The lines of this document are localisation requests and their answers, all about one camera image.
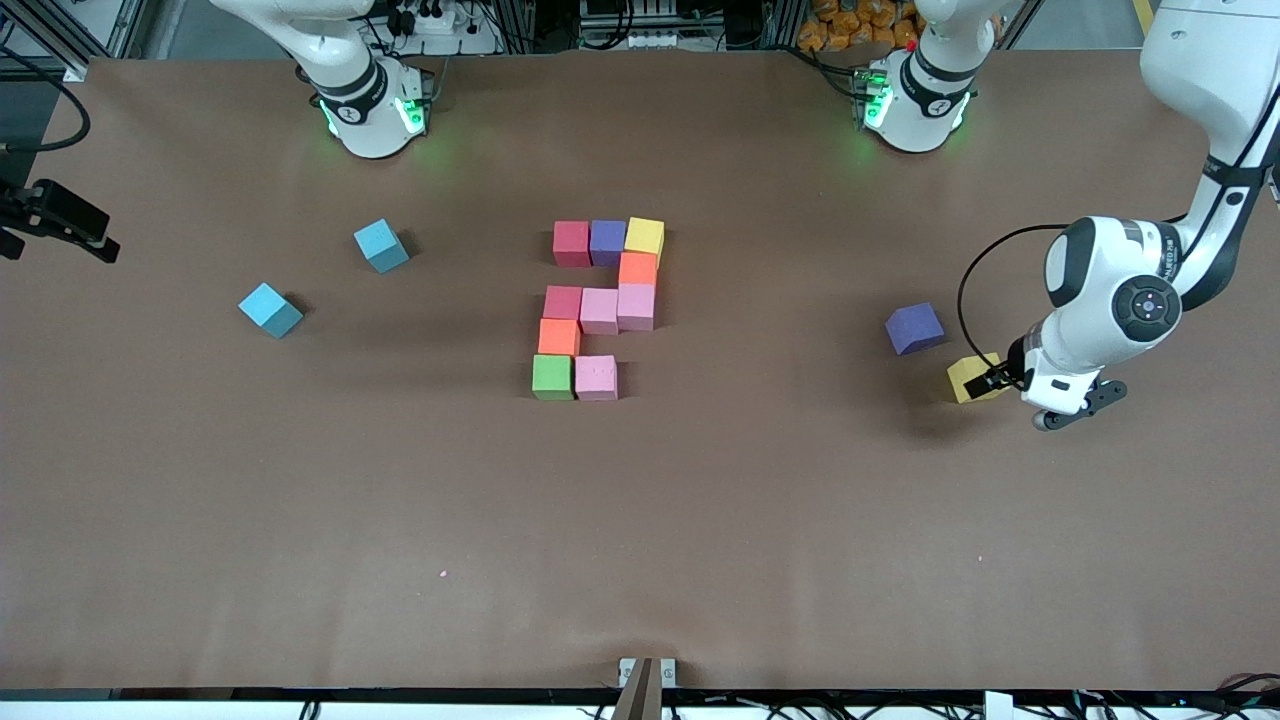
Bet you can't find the pink foam block with notch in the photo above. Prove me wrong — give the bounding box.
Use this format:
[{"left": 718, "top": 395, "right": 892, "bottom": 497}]
[{"left": 574, "top": 355, "right": 620, "bottom": 402}]

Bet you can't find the green foam block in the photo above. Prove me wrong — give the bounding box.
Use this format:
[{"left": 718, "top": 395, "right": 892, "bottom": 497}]
[{"left": 531, "top": 354, "right": 577, "bottom": 402}]

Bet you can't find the blue foam block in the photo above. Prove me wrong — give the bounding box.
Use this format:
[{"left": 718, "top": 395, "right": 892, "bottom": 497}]
[
  {"left": 238, "top": 282, "right": 304, "bottom": 339},
  {"left": 353, "top": 218, "right": 411, "bottom": 273}
]

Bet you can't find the bag of orange items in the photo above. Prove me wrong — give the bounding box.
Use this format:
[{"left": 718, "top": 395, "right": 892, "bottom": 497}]
[{"left": 797, "top": 0, "right": 926, "bottom": 53}]

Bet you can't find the brown table cover sheet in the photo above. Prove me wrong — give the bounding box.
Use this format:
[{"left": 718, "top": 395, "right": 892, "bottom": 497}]
[{"left": 0, "top": 48, "right": 1280, "bottom": 693}]

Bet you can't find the white power strip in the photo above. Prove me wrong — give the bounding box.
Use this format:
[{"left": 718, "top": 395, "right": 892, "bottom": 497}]
[{"left": 385, "top": 0, "right": 501, "bottom": 56}]

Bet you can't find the silver metal rack equipment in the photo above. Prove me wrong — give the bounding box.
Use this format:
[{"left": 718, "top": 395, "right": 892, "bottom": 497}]
[{"left": 578, "top": 0, "right": 696, "bottom": 51}]

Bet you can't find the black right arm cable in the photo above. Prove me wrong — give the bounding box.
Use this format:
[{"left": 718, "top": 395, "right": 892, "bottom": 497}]
[{"left": 0, "top": 45, "right": 93, "bottom": 154}]

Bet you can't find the aluminium frame profile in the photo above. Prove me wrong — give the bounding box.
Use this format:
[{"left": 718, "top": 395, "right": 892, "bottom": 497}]
[{"left": 0, "top": 0, "right": 151, "bottom": 83}]

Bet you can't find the metal bracket with brown wedge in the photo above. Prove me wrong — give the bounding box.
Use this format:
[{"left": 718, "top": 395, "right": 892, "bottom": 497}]
[{"left": 612, "top": 657, "right": 679, "bottom": 720}]

